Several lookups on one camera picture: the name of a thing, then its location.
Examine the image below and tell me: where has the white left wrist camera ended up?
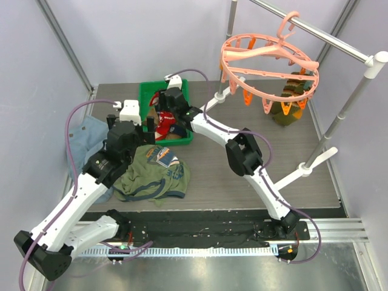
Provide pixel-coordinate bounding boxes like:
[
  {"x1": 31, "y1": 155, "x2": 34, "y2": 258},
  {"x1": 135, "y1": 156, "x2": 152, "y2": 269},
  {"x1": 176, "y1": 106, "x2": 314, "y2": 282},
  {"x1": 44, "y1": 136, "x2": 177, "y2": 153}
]
[{"x1": 113, "y1": 99, "x2": 142, "y2": 125}]

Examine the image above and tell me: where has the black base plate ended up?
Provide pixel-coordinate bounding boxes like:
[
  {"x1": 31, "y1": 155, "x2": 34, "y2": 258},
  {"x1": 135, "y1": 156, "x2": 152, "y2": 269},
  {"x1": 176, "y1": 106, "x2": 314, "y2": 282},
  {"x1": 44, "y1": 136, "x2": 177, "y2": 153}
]
[{"x1": 90, "y1": 209, "x2": 312, "y2": 246}]

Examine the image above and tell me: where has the tan sock brown cuff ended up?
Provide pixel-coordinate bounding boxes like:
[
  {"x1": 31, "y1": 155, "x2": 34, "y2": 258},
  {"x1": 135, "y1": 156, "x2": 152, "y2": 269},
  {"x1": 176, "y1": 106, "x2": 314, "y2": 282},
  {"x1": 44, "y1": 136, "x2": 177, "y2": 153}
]
[{"x1": 165, "y1": 133, "x2": 186, "y2": 141}]

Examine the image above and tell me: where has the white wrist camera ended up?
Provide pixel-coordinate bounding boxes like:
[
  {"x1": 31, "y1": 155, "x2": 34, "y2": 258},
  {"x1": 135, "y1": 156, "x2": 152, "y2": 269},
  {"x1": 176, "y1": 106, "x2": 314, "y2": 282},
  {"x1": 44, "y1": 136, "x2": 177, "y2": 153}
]
[
  {"x1": 113, "y1": 99, "x2": 142, "y2": 125},
  {"x1": 164, "y1": 75, "x2": 182, "y2": 90}
]

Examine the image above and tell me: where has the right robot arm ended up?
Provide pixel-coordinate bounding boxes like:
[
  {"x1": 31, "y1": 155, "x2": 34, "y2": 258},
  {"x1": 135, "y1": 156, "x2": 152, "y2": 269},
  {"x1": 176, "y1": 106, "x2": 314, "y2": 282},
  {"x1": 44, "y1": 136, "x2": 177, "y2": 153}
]
[{"x1": 153, "y1": 87, "x2": 299, "y2": 239}]

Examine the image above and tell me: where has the green plastic tray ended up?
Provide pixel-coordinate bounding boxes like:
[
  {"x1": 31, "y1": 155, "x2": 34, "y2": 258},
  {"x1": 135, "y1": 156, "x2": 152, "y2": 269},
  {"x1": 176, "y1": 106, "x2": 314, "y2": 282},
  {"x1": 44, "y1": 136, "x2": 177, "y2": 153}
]
[{"x1": 138, "y1": 81, "x2": 193, "y2": 147}]

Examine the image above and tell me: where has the green striped sock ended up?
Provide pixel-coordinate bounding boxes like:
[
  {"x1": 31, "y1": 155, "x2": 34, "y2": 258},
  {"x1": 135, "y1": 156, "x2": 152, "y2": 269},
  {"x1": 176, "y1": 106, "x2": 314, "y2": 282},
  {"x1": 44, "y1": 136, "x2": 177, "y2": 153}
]
[{"x1": 270, "y1": 79, "x2": 312, "y2": 127}]

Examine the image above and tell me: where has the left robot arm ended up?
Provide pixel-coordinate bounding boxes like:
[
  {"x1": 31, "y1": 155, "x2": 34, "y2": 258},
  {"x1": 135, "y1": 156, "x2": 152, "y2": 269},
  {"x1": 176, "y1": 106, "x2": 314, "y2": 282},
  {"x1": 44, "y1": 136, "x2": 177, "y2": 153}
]
[{"x1": 13, "y1": 115, "x2": 155, "y2": 281}]

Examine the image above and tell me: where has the pink round sock hanger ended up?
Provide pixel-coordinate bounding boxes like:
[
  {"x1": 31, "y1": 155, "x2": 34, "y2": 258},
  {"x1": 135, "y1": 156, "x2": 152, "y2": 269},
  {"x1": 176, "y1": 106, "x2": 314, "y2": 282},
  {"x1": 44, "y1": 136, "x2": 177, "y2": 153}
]
[{"x1": 219, "y1": 11, "x2": 319, "y2": 103}]

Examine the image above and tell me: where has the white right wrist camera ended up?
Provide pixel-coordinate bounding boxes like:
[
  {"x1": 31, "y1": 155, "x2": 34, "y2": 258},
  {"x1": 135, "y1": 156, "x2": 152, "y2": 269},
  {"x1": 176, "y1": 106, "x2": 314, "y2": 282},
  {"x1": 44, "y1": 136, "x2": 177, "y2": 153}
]
[{"x1": 164, "y1": 75, "x2": 182, "y2": 90}]

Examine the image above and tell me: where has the orange clothespin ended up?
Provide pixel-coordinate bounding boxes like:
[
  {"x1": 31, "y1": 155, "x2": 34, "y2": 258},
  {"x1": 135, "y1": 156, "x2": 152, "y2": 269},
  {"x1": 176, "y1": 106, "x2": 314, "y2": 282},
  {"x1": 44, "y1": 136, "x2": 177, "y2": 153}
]
[
  {"x1": 243, "y1": 90, "x2": 253, "y2": 106},
  {"x1": 297, "y1": 99, "x2": 307, "y2": 110},
  {"x1": 281, "y1": 102, "x2": 292, "y2": 116}
]

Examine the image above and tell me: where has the silver horizontal rack bar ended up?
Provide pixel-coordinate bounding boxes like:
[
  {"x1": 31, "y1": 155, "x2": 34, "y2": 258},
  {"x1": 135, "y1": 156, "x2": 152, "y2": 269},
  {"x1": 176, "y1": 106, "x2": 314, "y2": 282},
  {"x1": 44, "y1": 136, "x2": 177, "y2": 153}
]
[{"x1": 252, "y1": 1, "x2": 373, "y2": 64}]

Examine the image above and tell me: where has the white rack corner joint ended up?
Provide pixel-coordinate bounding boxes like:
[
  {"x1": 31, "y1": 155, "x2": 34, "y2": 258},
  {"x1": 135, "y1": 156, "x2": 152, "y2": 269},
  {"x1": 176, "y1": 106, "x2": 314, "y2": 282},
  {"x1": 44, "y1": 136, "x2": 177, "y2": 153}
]
[{"x1": 364, "y1": 51, "x2": 388, "y2": 79}]

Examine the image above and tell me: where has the olive green t-shirt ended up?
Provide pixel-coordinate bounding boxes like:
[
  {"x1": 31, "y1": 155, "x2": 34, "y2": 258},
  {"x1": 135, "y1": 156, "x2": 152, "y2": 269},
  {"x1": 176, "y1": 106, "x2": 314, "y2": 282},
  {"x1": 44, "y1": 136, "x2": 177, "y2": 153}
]
[{"x1": 112, "y1": 145, "x2": 190, "y2": 206}]

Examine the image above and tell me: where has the navy santa sock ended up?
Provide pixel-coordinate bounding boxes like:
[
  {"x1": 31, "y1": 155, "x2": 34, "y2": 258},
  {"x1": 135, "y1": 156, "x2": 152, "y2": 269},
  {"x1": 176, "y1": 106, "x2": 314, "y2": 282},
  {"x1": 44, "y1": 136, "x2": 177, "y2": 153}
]
[{"x1": 170, "y1": 124, "x2": 187, "y2": 138}]

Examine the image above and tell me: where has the light blue cloth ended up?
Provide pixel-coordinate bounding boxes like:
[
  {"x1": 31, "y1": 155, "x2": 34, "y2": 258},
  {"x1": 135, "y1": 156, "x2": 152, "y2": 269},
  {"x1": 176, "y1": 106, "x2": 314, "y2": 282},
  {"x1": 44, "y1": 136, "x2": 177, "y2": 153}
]
[{"x1": 65, "y1": 116, "x2": 115, "y2": 204}]

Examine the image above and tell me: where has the red patterned sock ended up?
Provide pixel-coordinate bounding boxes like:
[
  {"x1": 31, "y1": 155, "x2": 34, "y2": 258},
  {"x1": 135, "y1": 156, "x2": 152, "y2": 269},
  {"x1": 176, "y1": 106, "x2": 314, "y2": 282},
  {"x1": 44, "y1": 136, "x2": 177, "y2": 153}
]
[
  {"x1": 155, "y1": 111, "x2": 175, "y2": 141},
  {"x1": 149, "y1": 91, "x2": 160, "y2": 107}
]

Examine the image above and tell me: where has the silver rack upright pole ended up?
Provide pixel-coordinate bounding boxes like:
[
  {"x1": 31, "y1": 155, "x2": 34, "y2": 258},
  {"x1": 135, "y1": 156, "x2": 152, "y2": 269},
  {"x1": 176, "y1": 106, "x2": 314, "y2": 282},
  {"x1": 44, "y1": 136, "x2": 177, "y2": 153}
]
[{"x1": 305, "y1": 76, "x2": 371, "y2": 167}]

